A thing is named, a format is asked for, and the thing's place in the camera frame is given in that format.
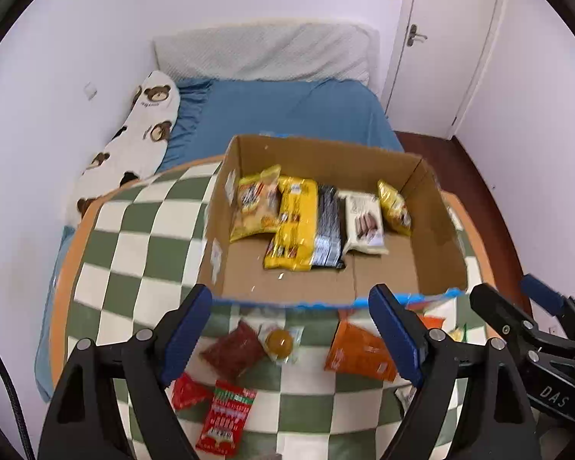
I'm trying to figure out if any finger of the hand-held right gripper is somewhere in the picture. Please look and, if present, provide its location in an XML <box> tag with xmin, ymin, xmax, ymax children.
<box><xmin>470</xmin><ymin>283</ymin><xmax>575</xmax><ymax>384</ymax></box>
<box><xmin>520</xmin><ymin>274</ymin><xmax>575</xmax><ymax>346</ymax></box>

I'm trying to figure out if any red striped snack packet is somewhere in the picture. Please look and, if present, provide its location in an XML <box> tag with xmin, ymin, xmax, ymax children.
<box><xmin>195</xmin><ymin>379</ymin><xmax>258</xmax><ymax>457</ymax></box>

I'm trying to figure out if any dark red snack packet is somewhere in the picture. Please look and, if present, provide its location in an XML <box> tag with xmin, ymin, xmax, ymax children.
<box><xmin>200</xmin><ymin>320</ymin><xmax>268</xmax><ymax>378</ymax></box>

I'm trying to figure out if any long yellow snack packet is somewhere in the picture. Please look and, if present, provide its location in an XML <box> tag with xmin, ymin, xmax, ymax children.
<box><xmin>263</xmin><ymin>176</ymin><xmax>318</xmax><ymax>271</ymax></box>

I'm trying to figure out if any white padded headboard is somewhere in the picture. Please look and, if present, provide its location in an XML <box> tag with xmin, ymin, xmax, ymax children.
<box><xmin>152</xmin><ymin>22</ymin><xmax>380</xmax><ymax>83</ymax></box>

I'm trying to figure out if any small yellow snack bag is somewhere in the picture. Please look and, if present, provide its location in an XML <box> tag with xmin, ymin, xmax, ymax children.
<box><xmin>376</xmin><ymin>179</ymin><xmax>413</xmax><ymax>237</ymax></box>

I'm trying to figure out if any green checkered tablecloth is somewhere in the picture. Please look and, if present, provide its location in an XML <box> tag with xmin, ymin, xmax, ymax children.
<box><xmin>48</xmin><ymin>156</ymin><xmax>496</xmax><ymax>460</ymax></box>

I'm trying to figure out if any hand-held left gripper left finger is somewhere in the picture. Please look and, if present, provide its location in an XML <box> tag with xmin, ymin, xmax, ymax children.
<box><xmin>37</xmin><ymin>284</ymin><xmax>214</xmax><ymax>460</ymax></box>

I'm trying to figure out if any black cable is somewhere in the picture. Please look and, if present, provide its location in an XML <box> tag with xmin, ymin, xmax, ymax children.
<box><xmin>0</xmin><ymin>321</ymin><xmax>35</xmax><ymax>460</ymax></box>

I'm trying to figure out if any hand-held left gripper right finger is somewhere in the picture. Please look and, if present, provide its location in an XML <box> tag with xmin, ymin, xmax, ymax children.
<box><xmin>368</xmin><ymin>284</ymin><xmax>542</xmax><ymax>460</ymax></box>

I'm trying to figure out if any clear packet with orange ball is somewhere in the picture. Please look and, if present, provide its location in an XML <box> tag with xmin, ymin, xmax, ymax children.
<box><xmin>258</xmin><ymin>323</ymin><xmax>305</xmax><ymax>365</ymax></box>

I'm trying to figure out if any black snack packet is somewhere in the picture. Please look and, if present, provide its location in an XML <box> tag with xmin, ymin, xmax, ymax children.
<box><xmin>310</xmin><ymin>184</ymin><xmax>346</xmax><ymax>269</ymax></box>

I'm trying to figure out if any small red snack packet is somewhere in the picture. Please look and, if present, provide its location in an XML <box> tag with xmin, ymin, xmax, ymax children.
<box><xmin>171</xmin><ymin>372</ymin><xmax>214</xmax><ymax>410</ymax></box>

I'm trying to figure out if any white biscuit packet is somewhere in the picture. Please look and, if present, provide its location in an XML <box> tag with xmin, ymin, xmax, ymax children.
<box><xmin>338</xmin><ymin>190</ymin><xmax>390</xmax><ymax>256</ymax></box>

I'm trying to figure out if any yellow chip bag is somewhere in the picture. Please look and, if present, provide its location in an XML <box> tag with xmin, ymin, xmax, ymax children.
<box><xmin>230</xmin><ymin>165</ymin><xmax>284</xmax><ymax>243</ymax></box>

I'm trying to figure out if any bear print pillow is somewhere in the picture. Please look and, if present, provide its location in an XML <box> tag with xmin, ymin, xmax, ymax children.
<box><xmin>66</xmin><ymin>71</ymin><xmax>182</xmax><ymax>228</ymax></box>

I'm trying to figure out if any white door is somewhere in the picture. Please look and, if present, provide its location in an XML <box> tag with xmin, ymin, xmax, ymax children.
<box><xmin>381</xmin><ymin>0</ymin><xmax>509</xmax><ymax>141</ymax></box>

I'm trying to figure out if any cardboard box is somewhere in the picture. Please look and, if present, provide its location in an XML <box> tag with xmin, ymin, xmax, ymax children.
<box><xmin>197</xmin><ymin>134</ymin><xmax>469</xmax><ymax>308</ymax></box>

